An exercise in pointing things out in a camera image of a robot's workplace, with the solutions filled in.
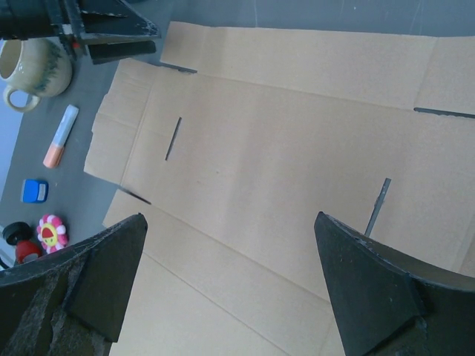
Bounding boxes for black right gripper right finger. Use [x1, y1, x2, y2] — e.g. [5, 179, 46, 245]
[314, 212, 474, 355]

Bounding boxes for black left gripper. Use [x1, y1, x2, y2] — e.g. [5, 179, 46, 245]
[1, 0, 161, 65]

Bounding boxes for red black toy figure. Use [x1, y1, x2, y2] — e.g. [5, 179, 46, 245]
[2, 222, 42, 264]

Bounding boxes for small blue plastic block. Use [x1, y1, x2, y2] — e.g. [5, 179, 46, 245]
[22, 179, 49, 203]

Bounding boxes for brown cardboard box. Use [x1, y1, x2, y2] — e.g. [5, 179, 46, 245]
[85, 22, 474, 355]

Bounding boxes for pink flower toy left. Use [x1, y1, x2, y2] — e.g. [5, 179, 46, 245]
[36, 214, 69, 254]

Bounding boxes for beige ceramic mug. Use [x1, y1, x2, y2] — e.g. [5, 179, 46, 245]
[1, 39, 73, 113]

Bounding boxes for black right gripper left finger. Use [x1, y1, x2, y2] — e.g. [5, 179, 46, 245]
[1, 214, 148, 355]

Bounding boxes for grey orange marker pen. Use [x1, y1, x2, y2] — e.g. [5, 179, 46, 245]
[43, 105, 79, 168]

